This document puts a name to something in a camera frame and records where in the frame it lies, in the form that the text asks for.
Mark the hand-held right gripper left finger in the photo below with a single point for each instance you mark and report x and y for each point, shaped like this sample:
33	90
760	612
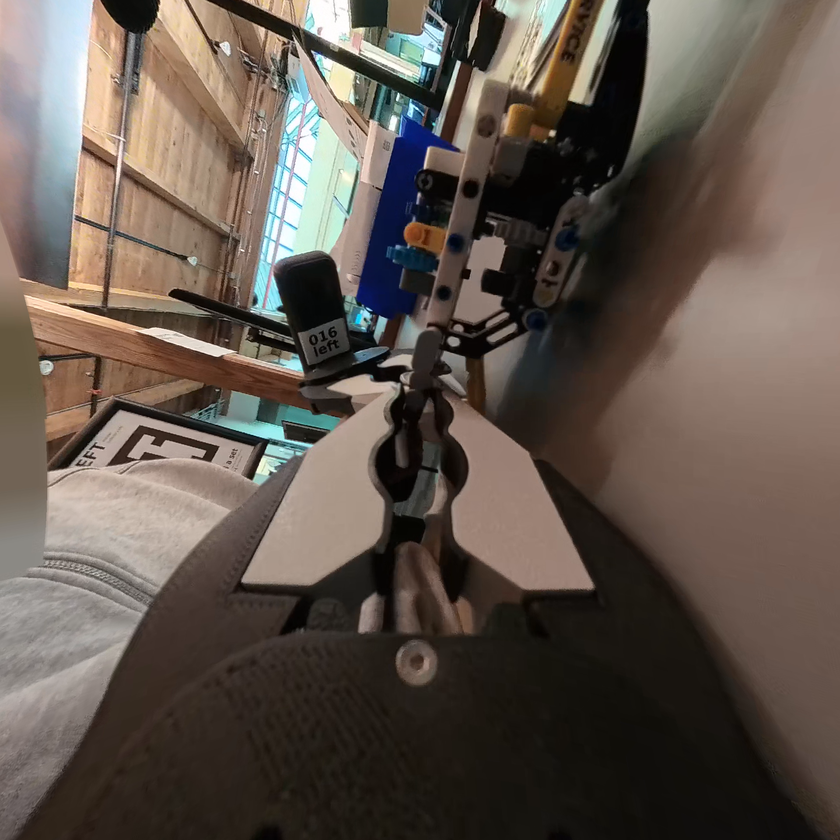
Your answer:
315	518

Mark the blue plastic bin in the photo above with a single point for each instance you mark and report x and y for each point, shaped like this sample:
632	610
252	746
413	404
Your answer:
390	216

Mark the white box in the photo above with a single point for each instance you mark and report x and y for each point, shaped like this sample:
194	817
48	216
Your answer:
375	157

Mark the black framed marker sign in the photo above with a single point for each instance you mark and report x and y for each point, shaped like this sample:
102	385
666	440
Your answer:
164	446

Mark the person's left forearm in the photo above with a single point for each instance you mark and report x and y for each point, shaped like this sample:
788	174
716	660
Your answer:
98	558

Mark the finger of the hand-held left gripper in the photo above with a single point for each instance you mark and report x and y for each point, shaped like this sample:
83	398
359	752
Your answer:
358	388

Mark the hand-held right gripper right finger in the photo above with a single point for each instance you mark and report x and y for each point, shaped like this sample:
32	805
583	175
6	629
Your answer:
518	518

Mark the wooden table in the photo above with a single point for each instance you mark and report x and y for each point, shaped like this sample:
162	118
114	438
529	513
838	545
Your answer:
131	338

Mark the lego technic crane model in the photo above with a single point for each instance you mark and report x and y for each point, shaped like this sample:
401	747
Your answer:
472	197

